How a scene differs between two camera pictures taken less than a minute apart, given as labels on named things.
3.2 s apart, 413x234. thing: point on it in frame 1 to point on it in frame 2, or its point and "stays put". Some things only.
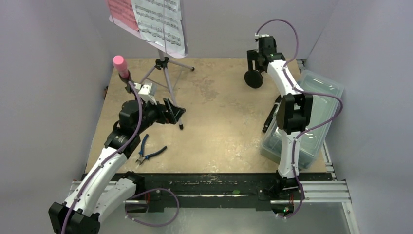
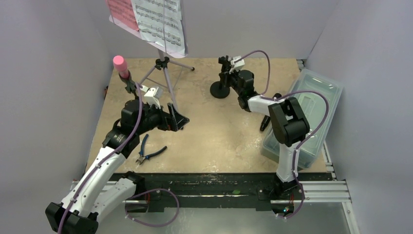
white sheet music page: [160, 21] stays put
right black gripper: [253, 60] to [225, 69]
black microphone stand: [253, 78] to [219, 89]
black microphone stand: [128, 86] stays put
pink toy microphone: [121, 65] stays put
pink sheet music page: [122, 10] stays put
